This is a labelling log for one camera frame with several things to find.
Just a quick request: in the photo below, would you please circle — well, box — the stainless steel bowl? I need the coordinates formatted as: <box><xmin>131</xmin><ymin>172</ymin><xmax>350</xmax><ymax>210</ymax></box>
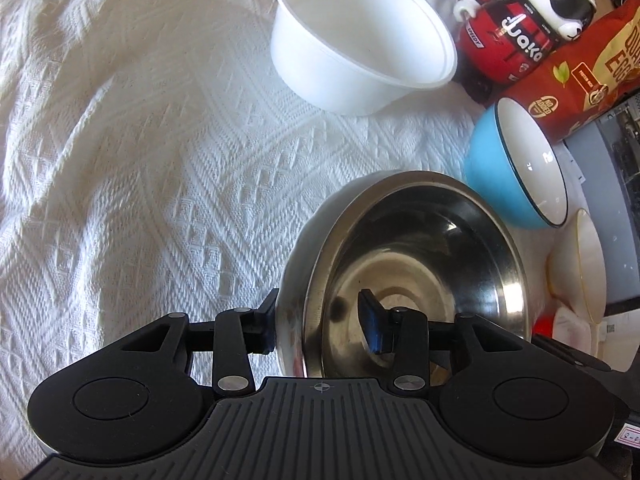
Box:
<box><xmin>276</xmin><ymin>170</ymin><xmax>530</xmax><ymax>377</ymax></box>

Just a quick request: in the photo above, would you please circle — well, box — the red white plastic container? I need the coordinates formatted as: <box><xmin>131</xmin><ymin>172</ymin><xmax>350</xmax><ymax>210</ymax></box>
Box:
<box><xmin>533</xmin><ymin>301</ymin><xmax>604</xmax><ymax>356</ymax></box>

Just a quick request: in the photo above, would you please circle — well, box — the small white printed bowl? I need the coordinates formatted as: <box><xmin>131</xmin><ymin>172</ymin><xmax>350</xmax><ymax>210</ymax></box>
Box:
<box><xmin>546</xmin><ymin>208</ymin><xmax>606</xmax><ymax>325</ymax></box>

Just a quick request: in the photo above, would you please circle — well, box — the blue ceramic bowl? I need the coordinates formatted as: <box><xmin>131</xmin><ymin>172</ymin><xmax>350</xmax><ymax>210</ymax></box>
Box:
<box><xmin>463</xmin><ymin>98</ymin><xmax>568</xmax><ymax>230</ymax></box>

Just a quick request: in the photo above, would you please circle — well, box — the white plastic bowl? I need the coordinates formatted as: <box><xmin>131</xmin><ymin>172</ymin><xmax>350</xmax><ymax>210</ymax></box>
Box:
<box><xmin>270</xmin><ymin>0</ymin><xmax>458</xmax><ymax>116</ymax></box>

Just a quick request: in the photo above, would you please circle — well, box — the white textured tablecloth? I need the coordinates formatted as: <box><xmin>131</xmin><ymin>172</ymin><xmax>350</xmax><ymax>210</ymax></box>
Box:
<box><xmin>0</xmin><ymin>0</ymin><xmax>557</xmax><ymax>480</ymax></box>

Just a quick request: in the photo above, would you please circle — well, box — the grey computer case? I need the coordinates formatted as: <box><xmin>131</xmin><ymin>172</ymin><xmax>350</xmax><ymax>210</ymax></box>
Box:
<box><xmin>565</xmin><ymin>94</ymin><xmax>639</xmax><ymax>315</ymax></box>

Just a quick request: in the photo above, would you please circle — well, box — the red snack bag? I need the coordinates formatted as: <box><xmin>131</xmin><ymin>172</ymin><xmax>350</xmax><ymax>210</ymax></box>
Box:
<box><xmin>503</xmin><ymin>0</ymin><xmax>640</xmax><ymax>143</ymax></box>

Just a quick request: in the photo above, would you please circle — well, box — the red panda figurine bottle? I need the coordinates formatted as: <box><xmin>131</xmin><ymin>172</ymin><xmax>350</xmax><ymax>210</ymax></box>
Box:
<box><xmin>454</xmin><ymin>0</ymin><xmax>597</xmax><ymax>103</ymax></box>

